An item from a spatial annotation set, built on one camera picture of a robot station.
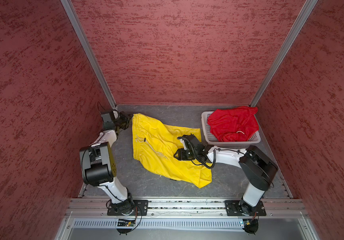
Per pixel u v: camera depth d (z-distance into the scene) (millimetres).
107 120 720
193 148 703
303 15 739
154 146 923
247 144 962
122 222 725
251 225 710
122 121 825
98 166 486
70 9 710
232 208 737
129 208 682
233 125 1006
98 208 760
